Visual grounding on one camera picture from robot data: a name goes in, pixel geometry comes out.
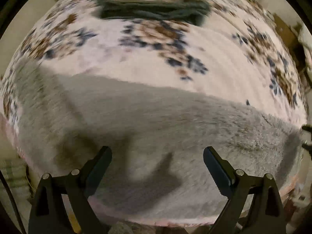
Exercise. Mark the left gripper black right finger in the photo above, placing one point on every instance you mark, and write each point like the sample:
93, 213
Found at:
266, 213

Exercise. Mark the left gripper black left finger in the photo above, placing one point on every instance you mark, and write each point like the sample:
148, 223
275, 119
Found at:
48, 213

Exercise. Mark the grey fluffy pants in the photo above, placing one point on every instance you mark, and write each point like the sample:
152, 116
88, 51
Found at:
44, 93

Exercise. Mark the pink floral mattress sheet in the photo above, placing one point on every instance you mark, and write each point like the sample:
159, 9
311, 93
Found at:
157, 175

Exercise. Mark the floral bed blanket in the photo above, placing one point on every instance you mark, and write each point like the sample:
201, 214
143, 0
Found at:
235, 54

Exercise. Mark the brown cardboard box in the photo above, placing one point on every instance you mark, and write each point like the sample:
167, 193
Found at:
289, 38

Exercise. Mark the dark teal folded garment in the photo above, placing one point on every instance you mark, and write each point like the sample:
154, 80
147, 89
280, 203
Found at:
192, 12

